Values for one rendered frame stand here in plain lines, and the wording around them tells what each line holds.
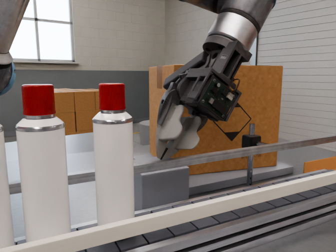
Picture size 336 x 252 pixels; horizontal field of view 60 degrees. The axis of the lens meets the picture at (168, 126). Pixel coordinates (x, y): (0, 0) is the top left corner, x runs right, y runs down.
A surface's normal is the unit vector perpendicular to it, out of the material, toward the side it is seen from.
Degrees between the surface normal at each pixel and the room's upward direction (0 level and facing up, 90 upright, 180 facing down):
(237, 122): 90
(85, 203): 0
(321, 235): 0
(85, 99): 90
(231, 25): 67
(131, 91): 90
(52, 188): 90
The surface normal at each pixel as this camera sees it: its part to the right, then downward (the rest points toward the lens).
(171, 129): -0.76, -0.43
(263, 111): 0.30, 0.16
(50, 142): 0.72, 0.12
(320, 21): -0.80, 0.10
